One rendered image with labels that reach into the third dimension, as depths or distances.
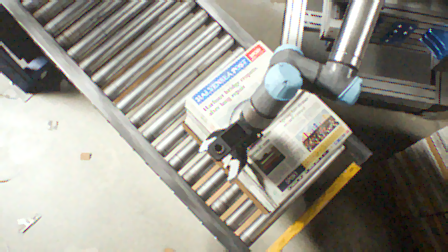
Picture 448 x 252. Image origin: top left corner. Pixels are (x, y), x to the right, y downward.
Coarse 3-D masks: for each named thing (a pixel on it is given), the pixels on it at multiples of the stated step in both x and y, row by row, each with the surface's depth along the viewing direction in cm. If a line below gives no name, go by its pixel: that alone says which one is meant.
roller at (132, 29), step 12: (168, 0) 160; (144, 12) 158; (156, 12) 159; (132, 24) 157; (144, 24) 158; (120, 36) 156; (132, 36) 157; (108, 48) 154; (120, 48) 157; (84, 60) 153; (96, 60) 153
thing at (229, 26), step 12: (180, 0) 171; (204, 0) 160; (192, 12) 170; (216, 12) 159; (204, 24) 170; (228, 24) 158; (240, 36) 157; (348, 144) 148; (360, 144) 148; (348, 156) 152; (360, 156) 147
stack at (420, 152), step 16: (416, 144) 176; (400, 160) 196; (416, 160) 182; (432, 160) 169; (384, 176) 216; (400, 176) 201; (432, 176) 174; (384, 192) 223; (400, 192) 207; (416, 192) 193; (432, 192) 179; (400, 208) 212; (416, 208) 198; (400, 224) 219; (416, 224) 201; (432, 224) 187; (416, 240) 208; (432, 240) 194
